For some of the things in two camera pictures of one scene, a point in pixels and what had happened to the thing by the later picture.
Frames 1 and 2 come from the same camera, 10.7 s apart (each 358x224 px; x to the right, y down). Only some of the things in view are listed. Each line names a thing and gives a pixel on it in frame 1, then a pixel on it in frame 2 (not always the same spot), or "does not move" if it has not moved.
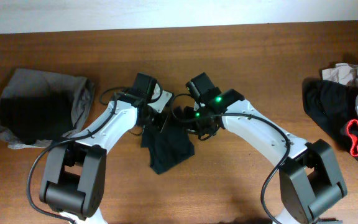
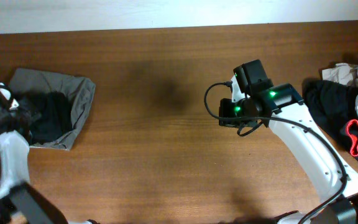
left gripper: (158, 121) -> (23, 109)
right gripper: (209, 130) -> (226, 104)
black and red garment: (332, 105) does not move
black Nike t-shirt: (168, 147) -> (57, 110)
